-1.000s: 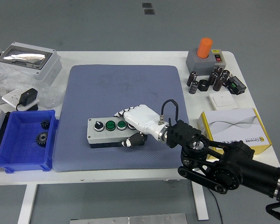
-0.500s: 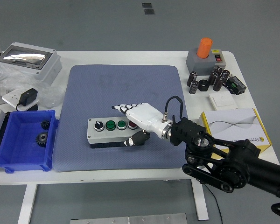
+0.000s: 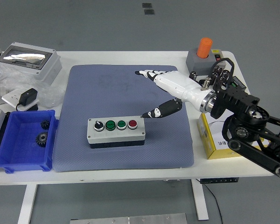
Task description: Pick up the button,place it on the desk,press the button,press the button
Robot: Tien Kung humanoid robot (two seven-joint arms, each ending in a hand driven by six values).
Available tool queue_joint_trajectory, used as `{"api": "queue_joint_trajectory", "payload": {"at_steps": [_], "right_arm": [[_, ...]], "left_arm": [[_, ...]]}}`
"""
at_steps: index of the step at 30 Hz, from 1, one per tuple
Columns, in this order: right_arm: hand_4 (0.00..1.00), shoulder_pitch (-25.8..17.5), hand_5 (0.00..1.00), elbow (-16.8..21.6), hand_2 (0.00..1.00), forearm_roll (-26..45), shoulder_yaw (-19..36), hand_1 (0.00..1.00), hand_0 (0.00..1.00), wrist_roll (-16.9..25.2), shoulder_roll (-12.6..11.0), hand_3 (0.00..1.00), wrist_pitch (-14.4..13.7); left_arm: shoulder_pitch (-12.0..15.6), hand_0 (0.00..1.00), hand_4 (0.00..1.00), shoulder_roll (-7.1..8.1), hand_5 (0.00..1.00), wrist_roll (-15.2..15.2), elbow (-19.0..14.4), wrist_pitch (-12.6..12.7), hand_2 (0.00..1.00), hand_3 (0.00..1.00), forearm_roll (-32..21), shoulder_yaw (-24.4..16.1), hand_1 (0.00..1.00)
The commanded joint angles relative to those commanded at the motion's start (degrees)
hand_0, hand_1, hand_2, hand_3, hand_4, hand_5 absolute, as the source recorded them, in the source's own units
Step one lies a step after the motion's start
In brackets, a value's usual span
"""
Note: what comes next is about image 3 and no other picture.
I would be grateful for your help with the white table leg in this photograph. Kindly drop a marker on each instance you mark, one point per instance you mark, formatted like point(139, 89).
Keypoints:
point(26, 205)
point(200, 205)

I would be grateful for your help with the small black gear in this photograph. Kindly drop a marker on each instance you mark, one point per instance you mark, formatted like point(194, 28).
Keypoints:
point(45, 124)

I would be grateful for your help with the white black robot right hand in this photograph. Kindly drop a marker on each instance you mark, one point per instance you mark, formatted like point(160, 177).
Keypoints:
point(177, 85)

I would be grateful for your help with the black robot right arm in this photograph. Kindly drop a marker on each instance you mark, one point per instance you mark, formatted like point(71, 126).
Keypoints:
point(247, 130)

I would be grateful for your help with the yellow white cardboard box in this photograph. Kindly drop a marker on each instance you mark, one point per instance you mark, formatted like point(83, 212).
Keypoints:
point(210, 140)

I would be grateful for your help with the dark floor plate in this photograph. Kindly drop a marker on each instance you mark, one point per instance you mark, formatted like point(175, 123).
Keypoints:
point(149, 11)
point(147, 5)

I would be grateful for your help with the black power adapter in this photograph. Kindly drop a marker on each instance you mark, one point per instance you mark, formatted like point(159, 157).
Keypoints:
point(29, 96)

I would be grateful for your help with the orange cylinder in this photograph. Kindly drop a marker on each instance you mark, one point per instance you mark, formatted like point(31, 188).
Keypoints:
point(204, 47)

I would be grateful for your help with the grey enclosure with clear window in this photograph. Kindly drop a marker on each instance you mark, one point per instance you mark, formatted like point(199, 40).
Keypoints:
point(46, 70)

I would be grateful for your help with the clear plastic bag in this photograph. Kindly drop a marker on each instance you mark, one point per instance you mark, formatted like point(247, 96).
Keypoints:
point(51, 95)

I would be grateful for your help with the black module with green terminal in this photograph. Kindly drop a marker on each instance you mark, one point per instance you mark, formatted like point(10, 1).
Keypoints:
point(238, 81)

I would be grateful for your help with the grey-blue table mat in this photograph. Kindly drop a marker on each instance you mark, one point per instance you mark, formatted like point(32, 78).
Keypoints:
point(95, 93)

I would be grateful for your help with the grey switch box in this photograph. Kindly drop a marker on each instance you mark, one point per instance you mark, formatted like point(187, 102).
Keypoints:
point(196, 64)

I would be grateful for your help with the large black gear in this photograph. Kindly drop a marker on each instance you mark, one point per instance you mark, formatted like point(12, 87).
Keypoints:
point(42, 139)

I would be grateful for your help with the black table control panel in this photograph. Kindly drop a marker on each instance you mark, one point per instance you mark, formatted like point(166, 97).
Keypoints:
point(219, 180)

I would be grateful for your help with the black cylindrical capacitor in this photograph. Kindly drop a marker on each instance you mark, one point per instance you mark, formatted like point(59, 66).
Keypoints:
point(216, 70)
point(193, 75)
point(219, 81)
point(225, 74)

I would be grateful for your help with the blue plastic bin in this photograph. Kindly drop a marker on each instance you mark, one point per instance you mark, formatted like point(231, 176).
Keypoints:
point(18, 149)

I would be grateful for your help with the grey four-button control box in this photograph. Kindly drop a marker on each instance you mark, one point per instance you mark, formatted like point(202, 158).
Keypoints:
point(116, 137)

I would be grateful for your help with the silver metal plate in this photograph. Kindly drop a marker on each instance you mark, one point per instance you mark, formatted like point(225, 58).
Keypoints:
point(130, 219)

